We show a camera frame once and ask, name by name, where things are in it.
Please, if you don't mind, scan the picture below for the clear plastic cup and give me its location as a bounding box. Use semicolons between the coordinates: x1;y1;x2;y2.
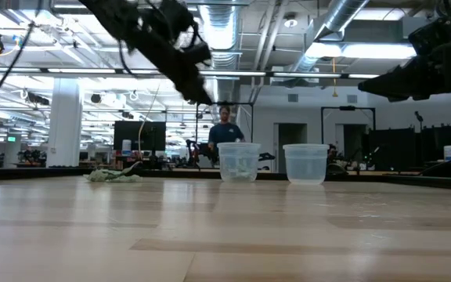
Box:
283;143;330;186
216;142;262;183

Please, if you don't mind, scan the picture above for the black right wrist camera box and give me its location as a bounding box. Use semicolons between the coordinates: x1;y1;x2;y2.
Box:
407;17;451;56

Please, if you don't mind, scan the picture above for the white building pillar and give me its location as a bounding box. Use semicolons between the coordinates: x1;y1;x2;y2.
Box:
47;76;84;168

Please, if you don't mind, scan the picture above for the right clear plastic cup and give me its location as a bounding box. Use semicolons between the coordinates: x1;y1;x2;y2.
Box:
283;143;330;186

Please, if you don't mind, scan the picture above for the person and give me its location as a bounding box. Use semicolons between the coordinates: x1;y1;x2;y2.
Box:
207;105;246;165

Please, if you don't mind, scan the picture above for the black hanging cable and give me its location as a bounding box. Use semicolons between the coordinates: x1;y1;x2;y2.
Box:
0;21;37;121

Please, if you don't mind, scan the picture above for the white sweetener packet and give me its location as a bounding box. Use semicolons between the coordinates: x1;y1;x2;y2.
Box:
227;156;254;182

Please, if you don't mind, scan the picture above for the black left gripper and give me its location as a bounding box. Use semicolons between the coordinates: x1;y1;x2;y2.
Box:
129;0;215;107

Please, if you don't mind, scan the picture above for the black monitor screen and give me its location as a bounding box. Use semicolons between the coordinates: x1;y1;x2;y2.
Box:
114;120;167;152

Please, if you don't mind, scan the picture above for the black aluminium table frame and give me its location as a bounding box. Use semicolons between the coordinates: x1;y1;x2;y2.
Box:
0;146;451;193

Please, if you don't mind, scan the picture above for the left clear plastic cup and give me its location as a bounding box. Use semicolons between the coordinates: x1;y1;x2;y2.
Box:
216;142;262;183

